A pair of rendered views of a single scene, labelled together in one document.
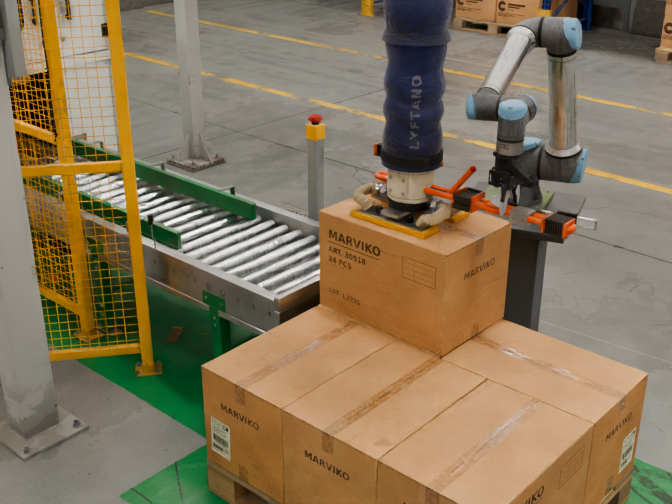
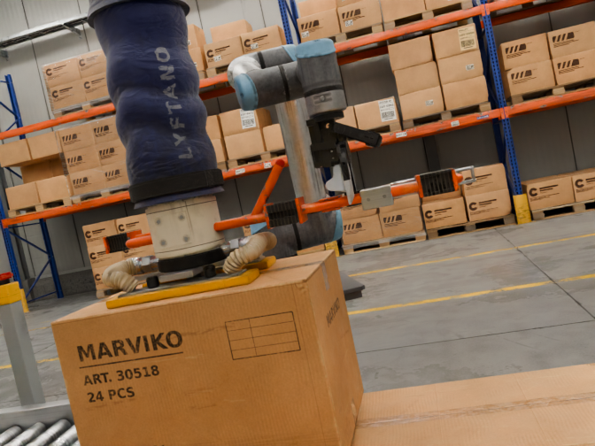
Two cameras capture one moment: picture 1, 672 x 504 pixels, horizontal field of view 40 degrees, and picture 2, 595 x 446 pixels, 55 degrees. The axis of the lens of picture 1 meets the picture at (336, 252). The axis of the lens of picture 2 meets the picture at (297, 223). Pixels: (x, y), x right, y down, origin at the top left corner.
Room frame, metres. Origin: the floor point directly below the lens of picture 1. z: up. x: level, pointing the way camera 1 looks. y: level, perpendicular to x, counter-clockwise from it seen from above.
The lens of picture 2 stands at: (1.81, 0.19, 1.13)
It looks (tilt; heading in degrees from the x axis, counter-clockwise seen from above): 4 degrees down; 330
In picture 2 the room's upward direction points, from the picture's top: 12 degrees counter-clockwise
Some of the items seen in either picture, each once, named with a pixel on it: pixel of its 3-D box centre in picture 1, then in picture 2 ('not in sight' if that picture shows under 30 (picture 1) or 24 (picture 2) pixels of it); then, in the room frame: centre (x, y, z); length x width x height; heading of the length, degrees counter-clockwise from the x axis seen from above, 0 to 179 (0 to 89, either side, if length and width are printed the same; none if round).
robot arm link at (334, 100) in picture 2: (509, 146); (326, 105); (2.90, -0.57, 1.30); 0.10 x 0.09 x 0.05; 139
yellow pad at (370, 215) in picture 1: (394, 217); (181, 281); (3.08, -0.21, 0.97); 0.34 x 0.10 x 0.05; 50
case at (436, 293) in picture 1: (412, 264); (222, 360); (3.15, -0.29, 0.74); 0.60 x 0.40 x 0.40; 47
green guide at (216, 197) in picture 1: (155, 171); not in sight; (4.61, 0.96, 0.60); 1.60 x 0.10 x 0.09; 48
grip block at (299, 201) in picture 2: (468, 199); (286, 212); (2.99, -0.46, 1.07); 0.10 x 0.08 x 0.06; 140
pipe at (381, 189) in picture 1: (409, 199); (192, 258); (3.15, -0.27, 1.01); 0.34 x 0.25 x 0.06; 50
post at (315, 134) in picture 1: (316, 222); (36, 416); (4.15, 0.10, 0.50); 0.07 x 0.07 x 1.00; 48
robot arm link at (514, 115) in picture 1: (512, 120); (318, 68); (2.90, -0.58, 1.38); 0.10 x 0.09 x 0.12; 155
